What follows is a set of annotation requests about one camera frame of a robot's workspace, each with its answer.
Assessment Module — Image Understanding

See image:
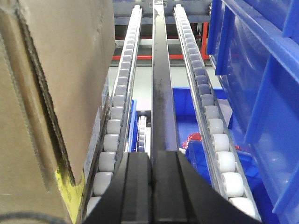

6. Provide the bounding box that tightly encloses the small blue bin left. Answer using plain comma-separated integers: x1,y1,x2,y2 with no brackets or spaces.
128,99,138,152

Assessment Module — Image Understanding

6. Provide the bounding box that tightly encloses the large blue plastic bin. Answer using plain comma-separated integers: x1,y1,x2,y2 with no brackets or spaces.
207,0,299,224

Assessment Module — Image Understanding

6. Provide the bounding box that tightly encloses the left white roller track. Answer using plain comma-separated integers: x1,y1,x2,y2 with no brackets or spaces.
83,5,142,224

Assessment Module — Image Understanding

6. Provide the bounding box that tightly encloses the red metal rack frame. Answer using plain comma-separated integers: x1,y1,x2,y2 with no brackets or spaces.
112,22,210,61

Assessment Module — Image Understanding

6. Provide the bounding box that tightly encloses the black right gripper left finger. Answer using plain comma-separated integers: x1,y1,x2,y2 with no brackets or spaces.
83,152,152,224

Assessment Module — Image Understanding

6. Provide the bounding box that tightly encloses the brown cardboard box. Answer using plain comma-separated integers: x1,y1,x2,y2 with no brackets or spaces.
0,0,115,223

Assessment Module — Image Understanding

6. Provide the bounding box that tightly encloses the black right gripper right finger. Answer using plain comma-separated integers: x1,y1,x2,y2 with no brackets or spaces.
153,151,258,224

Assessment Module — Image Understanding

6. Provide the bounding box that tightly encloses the lower shelf roller track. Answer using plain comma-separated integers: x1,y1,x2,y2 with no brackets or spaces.
137,115,147,152

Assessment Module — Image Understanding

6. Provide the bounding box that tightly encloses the black centre guide rail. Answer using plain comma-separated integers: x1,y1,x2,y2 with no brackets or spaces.
150,0,178,161

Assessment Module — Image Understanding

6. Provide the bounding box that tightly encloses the lower blue bin with items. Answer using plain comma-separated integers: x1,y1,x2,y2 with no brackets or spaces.
173,87,279,224

